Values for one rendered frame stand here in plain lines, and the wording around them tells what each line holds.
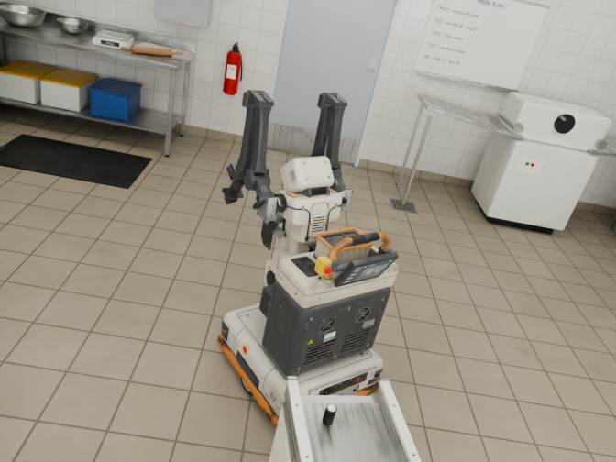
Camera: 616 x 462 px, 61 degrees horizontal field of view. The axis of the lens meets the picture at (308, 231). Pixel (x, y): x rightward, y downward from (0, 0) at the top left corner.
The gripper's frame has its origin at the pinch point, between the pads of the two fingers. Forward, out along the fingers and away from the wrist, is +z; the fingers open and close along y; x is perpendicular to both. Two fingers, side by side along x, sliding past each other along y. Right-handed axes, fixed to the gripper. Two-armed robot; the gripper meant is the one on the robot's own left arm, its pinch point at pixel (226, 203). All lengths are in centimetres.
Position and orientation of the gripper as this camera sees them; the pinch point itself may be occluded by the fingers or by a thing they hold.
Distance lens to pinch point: 273.8
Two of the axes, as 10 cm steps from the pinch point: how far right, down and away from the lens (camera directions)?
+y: -8.1, 1.2, -5.7
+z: -4.3, 5.4, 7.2
